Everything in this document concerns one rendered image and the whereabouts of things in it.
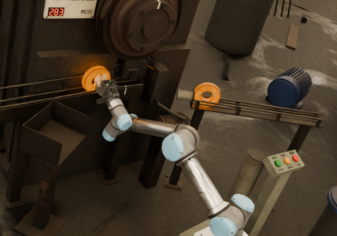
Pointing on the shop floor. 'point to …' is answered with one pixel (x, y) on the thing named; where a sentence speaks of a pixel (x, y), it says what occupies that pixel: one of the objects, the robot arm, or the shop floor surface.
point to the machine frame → (13, 63)
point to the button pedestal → (271, 190)
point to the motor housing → (154, 151)
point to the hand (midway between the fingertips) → (97, 76)
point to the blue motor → (289, 89)
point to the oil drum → (240, 15)
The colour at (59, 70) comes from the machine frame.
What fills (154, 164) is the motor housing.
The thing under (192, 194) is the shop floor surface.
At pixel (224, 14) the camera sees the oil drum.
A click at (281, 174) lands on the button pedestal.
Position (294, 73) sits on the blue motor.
